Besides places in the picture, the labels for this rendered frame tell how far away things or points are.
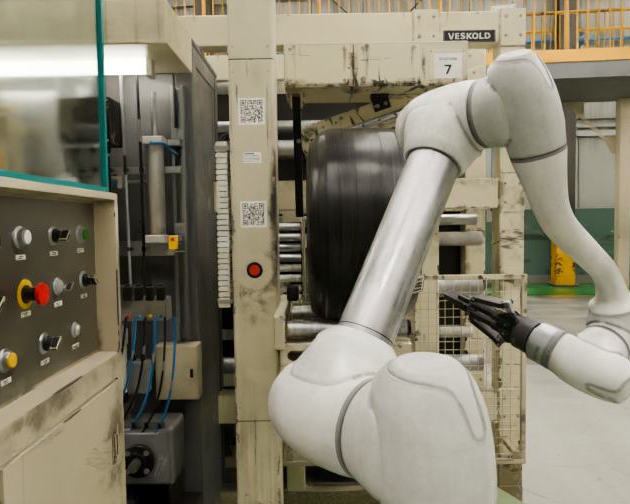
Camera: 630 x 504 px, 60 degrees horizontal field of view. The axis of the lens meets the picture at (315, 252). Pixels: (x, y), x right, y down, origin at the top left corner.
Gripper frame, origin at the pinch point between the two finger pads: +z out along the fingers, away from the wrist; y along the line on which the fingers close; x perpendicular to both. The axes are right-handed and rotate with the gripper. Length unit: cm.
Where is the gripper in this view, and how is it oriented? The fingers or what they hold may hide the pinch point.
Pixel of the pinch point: (458, 299)
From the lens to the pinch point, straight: 141.1
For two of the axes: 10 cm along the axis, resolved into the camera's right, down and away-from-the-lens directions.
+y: 0.2, 8.6, 5.1
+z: -6.6, -3.7, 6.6
